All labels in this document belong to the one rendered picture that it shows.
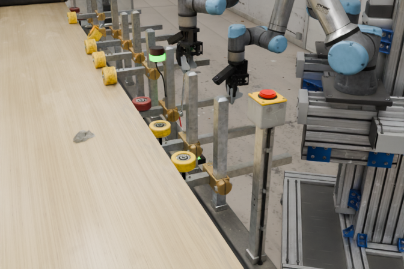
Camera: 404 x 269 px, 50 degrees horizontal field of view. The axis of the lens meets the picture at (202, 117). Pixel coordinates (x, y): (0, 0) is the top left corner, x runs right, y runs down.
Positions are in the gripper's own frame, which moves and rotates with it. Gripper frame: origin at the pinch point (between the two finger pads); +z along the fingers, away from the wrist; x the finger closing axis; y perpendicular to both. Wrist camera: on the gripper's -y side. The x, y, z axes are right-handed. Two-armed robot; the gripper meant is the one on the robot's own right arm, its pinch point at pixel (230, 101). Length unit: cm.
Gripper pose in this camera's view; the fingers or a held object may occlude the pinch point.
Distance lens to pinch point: 199.4
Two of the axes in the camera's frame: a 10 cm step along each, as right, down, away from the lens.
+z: 0.0, 9.0, 4.4
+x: -3.9, -4.0, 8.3
